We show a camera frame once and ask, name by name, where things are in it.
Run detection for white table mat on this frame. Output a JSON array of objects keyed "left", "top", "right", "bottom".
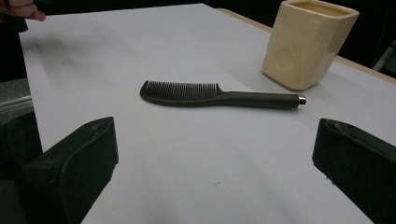
[{"left": 18, "top": 3, "right": 396, "bottom": 224}]

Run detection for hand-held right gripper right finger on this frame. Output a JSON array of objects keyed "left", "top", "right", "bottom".
[{"left": 312, "top": 118, "right": 396, "bottom": 224}]

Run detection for grey metal bar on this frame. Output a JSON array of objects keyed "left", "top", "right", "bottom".
[{"left": 0, "top": 95, "right": 34, "bottom": 115}]

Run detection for dark brown comb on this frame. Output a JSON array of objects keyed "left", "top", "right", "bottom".
[{"left": 139, "top": 79, "right": 307, "bottom": 110}]

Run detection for cream square ceramic cup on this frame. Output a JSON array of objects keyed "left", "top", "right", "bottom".
[{"left": 261, "top": 0, "right": 361, "bottom": 91}]

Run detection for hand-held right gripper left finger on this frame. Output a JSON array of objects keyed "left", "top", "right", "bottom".
[{"left": 22, "top": 116, "right": 120, "bottom": 224}]

